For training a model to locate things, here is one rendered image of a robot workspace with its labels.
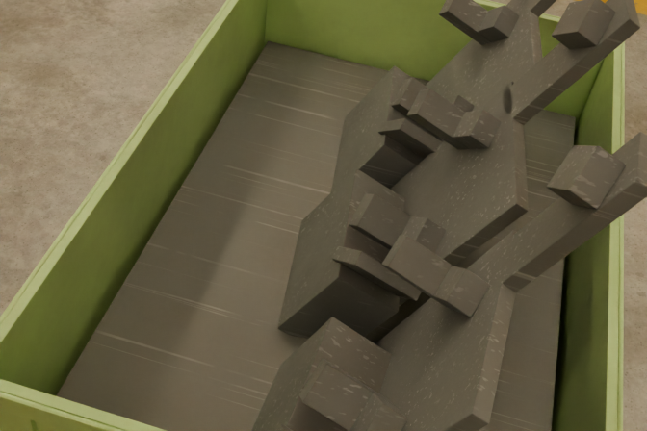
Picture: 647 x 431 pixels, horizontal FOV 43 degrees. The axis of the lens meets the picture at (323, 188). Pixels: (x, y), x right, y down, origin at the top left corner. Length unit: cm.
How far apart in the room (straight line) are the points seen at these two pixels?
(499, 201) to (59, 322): 34
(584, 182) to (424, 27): 53
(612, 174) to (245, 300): 37
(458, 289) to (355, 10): 52
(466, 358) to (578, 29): 26
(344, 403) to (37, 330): 23
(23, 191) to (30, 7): 80
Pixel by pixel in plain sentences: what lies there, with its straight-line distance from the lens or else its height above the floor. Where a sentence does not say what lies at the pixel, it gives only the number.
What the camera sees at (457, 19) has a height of 100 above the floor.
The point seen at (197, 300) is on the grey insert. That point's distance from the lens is 73.
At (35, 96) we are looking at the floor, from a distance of 235.
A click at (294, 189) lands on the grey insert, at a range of 83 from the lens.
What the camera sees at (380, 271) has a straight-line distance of 63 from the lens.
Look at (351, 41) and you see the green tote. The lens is 101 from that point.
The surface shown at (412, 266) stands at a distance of 56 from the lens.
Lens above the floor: 143
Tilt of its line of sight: 44 degrees down
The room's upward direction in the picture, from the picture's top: 8 degrees clockwise
